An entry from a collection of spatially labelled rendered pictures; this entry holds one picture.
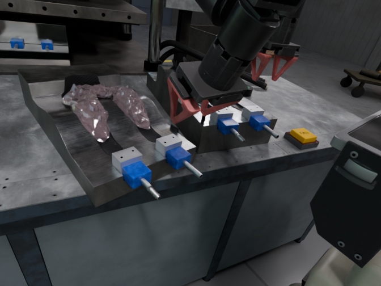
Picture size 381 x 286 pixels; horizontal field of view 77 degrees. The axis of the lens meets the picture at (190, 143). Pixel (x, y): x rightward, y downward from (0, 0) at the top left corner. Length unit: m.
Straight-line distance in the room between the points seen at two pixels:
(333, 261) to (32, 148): 0.69
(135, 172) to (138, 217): 0.27
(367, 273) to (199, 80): 0.38
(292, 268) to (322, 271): 1.03
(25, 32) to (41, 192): 0.85
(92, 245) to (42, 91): 0.44
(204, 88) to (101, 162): 0.29
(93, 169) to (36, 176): 0.14
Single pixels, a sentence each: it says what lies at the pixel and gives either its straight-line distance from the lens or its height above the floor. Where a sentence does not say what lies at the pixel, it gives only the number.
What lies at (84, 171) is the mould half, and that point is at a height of 0.85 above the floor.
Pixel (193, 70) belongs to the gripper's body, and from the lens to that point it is 0.35.
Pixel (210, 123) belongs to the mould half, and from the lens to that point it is 0.64.
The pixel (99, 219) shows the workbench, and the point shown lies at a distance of 0.69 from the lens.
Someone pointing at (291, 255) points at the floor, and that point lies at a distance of 1.61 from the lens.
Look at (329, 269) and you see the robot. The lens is 0.54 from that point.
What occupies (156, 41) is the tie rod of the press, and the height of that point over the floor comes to 0.93.
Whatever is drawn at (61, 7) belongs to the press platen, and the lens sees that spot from 1.27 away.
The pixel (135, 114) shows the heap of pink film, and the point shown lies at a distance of 0.63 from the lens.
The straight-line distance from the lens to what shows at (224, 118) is 0.65.
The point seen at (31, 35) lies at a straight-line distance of 1.29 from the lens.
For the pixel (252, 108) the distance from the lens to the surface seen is 0.72.
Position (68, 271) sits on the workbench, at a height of 0.46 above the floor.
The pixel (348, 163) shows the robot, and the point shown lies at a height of 1.02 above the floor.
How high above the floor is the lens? 1.18
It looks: 33 degrees down
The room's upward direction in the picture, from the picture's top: 10 degrees clockwise
